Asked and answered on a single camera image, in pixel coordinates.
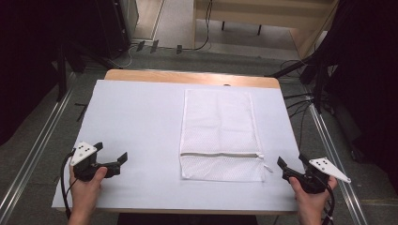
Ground metal floor rail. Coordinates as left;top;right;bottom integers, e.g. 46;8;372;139
307;101;370;225
0;73;79;225

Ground black curtain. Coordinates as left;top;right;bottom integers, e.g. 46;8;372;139
0;0;106;147
317;0;398;192

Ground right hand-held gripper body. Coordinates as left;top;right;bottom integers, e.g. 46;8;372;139
282;157;352;195

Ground white floor cable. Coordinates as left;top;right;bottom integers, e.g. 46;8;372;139
112;43;140;69

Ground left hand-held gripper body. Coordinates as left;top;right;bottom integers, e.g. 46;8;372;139
69;142;122;183

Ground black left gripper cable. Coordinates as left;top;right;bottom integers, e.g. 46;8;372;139
59;151;79;220

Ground black hanging cable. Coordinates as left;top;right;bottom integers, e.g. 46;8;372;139
180;0;214;53

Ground white mesh laundry bag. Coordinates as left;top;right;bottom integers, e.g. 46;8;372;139
178;88;274;183

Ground person's right hand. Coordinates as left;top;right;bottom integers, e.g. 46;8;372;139
287;175;339;218

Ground black floor cables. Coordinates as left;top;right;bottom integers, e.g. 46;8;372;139
282;59;329;152

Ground white table sheet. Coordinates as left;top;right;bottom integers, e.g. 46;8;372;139
51;79;307;213

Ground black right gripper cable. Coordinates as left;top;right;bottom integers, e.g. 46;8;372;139
318;177;337;225

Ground black metal stand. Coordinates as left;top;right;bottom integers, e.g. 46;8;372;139
265;52;337;115

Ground person's left hand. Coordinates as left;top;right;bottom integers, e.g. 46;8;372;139
68;165;109;218

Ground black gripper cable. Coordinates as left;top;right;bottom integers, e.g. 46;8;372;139
318;177;337;225
59;151;79;220

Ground black cabinet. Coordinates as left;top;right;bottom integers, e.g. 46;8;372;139
93;0;141;60

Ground light wooden bench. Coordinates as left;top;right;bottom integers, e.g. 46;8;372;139
191;0;342;60

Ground wooden table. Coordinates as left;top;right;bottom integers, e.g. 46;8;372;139
99;68;299;217

